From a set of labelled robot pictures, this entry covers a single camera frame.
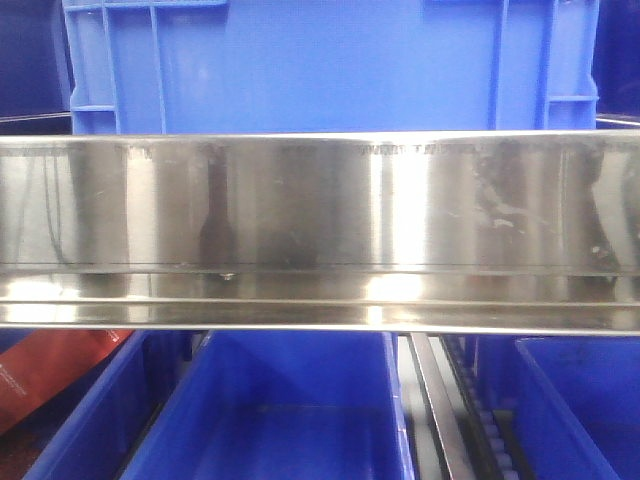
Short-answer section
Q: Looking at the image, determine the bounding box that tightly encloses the lower middle blue bin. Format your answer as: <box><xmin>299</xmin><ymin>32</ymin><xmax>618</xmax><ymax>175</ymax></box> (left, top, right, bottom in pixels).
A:
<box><xmin>123</xmin><ymin>330</ymin><xmax>414</xmax><ymax>479</ymax></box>

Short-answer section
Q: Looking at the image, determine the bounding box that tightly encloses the metal shelf divider bar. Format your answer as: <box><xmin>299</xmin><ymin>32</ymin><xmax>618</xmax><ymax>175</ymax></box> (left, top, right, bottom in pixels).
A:
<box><xmin>409</xmin><ymin>333</ymin><xmax>476</xmax><ymax>480</ymax></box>

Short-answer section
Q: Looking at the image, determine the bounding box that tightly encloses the red package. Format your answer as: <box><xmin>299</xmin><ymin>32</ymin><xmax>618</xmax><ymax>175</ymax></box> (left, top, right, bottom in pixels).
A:
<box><xmin>1</xmin><ymin>329</ymin><xmax>132</xmax><ymax>433</ymax></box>

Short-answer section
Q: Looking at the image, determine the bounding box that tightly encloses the black roller track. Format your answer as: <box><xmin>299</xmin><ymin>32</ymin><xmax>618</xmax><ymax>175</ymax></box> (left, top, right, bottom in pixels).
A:
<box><xmin>441</xmin><ymin>335</ymin><xmax>535</xmax><ymax>479</ymax></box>

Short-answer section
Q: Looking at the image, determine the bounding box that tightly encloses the lower left blue bin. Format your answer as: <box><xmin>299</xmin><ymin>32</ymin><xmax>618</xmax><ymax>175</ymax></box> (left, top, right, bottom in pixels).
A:
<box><xmin>1</xmin><ymin>330</ymin><xmax>193</xmax><ymax>479</ymax></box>

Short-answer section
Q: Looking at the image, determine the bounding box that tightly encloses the lower right blue bin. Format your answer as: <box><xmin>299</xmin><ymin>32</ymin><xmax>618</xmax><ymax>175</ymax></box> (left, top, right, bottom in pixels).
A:
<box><xmin>475</xmin><ymin>335</ymin><xmax>639</xmax><ymax>479</ymax></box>

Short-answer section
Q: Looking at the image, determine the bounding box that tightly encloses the upper blue crate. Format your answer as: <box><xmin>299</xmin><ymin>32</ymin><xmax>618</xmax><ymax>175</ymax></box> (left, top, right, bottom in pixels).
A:
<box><xmin>63</xmin><ymin>1</ymin><xmax>599</xmax><ymax>134</ymax></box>

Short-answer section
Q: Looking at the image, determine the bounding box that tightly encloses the blue bin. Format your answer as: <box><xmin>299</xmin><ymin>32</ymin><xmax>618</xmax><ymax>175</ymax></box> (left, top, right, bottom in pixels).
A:
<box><xmin>475</xmin><ymin>335</ymin><xmax>639</xmax><ymax>479</ymax></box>
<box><xmin>123</xmin><ymin>330</ymin><xmax>414</xmax><ymax>479</ymax></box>
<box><xmin>1</xmin><ymin>330</ymin><xmax>193</xmax><ymax>479</ymax></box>

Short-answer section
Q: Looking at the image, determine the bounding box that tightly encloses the stainless steel shelf rail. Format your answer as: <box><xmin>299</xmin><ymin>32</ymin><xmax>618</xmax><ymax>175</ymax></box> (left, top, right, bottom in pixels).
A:
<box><xmin>1</xmin><ymin>130</ymin><xmax>639</xmax><ymax>336</ymax></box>

